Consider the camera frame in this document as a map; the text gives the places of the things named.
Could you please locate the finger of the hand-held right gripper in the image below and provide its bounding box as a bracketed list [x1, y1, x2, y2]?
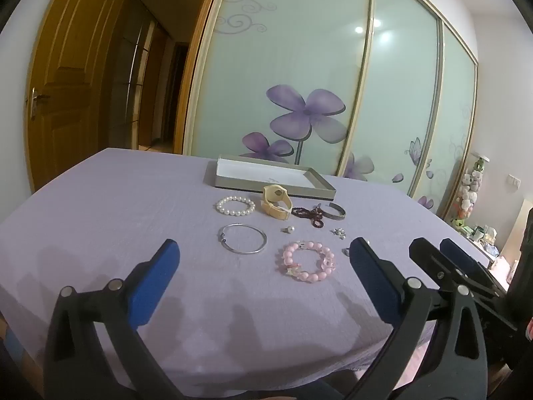
[408, 237, 519, 332]
[439, 238, 511, 296]

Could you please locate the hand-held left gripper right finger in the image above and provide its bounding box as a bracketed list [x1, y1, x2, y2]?
[345, 237, 489, 400]

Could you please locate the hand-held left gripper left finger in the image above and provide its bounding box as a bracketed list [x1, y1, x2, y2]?
[44, 239, 196, 400]

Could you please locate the thin silver bangle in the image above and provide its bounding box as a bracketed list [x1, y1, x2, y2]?
[219, 223, 267, 255]

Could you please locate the pink bead bracelet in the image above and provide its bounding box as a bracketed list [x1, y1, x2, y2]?
[278, 240, 337, 283]

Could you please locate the grey jewelry box white lining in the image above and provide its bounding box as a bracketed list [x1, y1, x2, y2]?
[203, 155, 336, 201]

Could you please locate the plush toy bouquet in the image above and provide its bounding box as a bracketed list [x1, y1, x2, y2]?
[452, 156, 490, 221]

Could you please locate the silver open cuff bangle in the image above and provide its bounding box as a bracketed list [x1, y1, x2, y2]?
[316, 202, 347, 221]

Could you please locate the purple tablecloth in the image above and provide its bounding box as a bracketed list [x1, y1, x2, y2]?
[0, 148, 506, 388]

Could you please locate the beige wrist watch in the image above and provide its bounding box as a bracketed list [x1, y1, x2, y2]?
[261, 184, 294, 220]

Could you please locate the wardrobe door petals print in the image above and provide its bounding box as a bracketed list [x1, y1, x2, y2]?
[410, 21, 479, 217]

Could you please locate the wardrobe door butterfly print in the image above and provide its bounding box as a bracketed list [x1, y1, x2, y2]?
[337, 0, 444, 196]

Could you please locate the wooden door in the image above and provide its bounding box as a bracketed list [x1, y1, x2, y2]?
[25, 0, 130, 194]

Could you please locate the wardrobe door large flowers print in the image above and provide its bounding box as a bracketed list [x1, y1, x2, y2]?
[183, 0, 377, 176]

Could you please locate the dark red bead bracelet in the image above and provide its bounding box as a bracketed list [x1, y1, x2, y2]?
[290, 204, 326, 229]

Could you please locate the white pearl bracelet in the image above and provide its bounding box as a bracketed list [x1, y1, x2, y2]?
[215, 195, 256, 217]

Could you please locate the wooden door frame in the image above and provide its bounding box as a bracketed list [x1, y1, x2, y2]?
[125, 0, 228, 153]

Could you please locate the metal door handle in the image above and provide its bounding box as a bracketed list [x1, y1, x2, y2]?
[26, 87, 51, 121]

